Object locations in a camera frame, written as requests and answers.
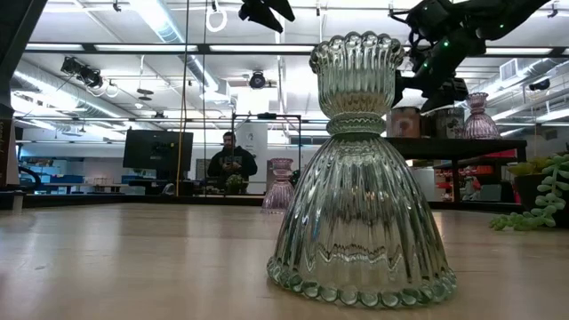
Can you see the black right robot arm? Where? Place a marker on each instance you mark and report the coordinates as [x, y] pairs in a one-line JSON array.
[[502, 18]]

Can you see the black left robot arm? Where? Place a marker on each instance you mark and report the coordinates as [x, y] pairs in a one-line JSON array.
[[18, 35]]

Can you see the black metal frame stand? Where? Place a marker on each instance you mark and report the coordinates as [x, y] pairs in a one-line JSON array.
[[266, 116]]

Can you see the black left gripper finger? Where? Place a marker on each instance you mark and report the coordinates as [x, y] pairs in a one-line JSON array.
[[260, 15], [284, 10]]

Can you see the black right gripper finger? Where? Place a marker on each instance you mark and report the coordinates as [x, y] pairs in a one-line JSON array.
[[404, 89], [444, 95]]

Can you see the silver tin candle orange tag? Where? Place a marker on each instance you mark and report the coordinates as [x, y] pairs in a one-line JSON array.
[[402, 124]]

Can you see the potted green succulent plant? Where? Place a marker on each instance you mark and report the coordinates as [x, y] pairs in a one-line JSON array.
[[551, 195]]

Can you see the red storage shelves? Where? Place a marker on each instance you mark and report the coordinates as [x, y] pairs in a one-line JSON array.
[[502, 154]]

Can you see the small potted plant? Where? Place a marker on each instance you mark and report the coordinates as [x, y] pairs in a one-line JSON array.
[[234, 183]]

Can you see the black perforated metal shelf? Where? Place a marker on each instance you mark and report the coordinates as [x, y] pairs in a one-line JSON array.
[[467, 149]]

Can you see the black computer monitor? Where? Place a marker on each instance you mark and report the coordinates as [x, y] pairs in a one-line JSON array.
[[151, 149]]

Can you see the person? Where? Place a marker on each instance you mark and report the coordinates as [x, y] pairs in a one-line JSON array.
[[231, 162]]

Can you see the pink ribbed glass candle holder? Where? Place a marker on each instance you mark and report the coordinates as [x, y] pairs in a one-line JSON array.
[[480, 126], [278, 191]]

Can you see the clear ribbed glass vase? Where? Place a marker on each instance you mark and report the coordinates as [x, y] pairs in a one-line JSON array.
[[362, 200]]

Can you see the black overhead beam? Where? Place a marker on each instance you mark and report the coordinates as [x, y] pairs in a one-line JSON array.
[[203, 49]]

